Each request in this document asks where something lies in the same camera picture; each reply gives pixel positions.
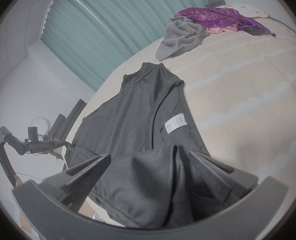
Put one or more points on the white printed pillow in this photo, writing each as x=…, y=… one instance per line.
x=252, y=10

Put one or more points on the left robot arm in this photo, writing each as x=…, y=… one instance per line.
x=3, y=136

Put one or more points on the small black garment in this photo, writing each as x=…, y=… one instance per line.
x=256, y=31

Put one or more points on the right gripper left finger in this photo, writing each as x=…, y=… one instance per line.
x=75, y=181

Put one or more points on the grey garment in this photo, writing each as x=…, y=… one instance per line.
x=180, y=39

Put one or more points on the black top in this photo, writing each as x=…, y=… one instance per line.
x=128, y=114

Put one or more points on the purple satin garment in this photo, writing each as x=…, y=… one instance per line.
x=213, y=16

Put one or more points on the grey bedside table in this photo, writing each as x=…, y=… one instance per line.
x=214, y=0

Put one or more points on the round white-framed mirror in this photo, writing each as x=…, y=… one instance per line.
x=38, y=122

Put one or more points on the bed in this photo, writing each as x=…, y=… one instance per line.
x=250, y=84

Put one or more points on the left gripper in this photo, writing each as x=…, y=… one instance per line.
x=53, y=146

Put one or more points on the blue-green curtain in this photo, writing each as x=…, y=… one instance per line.
x=88, y=54
x=138, y=14

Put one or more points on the pink garment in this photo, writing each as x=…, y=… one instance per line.
x=218, y=30

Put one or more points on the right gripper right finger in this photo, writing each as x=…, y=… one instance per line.
x=220, y=179

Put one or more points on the black chest of drawers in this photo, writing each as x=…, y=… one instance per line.
x=75, y=116

